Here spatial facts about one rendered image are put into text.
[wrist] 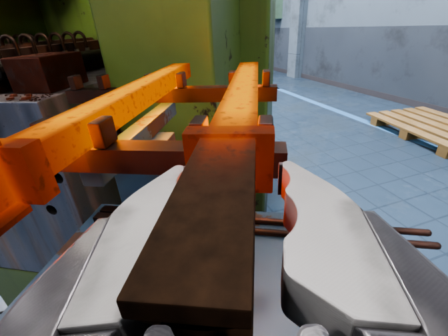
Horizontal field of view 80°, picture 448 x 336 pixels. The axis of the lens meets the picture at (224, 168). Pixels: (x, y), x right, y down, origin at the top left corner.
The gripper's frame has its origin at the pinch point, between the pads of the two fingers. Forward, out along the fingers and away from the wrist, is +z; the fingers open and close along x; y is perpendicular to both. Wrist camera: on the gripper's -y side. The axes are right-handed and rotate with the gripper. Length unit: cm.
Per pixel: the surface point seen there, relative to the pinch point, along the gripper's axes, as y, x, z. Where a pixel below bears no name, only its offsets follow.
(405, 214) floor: 95, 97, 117
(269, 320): 26.6, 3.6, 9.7
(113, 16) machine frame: -9, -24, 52
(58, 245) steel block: 37, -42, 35
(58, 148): 0.2, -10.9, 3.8
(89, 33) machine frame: -6, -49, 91
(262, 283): 26.5, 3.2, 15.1
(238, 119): -0.7, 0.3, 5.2
